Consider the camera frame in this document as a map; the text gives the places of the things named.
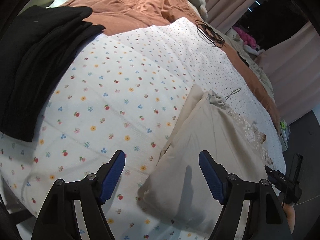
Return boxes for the beige large garment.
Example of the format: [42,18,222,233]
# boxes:
[138,85,273,234]

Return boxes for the black folded clothes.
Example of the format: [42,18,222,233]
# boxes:
[1,5,105,142]

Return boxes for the person right hand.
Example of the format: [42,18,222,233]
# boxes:
[283,203,296,233]

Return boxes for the white bedside cabinet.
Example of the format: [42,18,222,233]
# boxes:
[279,120,291,152]

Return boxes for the pink curtain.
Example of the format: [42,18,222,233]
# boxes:
[206,0,319,123]

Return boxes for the white floral dotted bedsheet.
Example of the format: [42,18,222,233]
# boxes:
[1,18,285,239]

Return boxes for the pink plush toy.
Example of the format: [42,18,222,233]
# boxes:
[232,27,257,49]

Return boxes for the olive beige blanket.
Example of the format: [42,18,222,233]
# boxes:
[225,28,274,100]

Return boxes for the rust orange quilt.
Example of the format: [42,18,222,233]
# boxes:
[63,0,280,129]

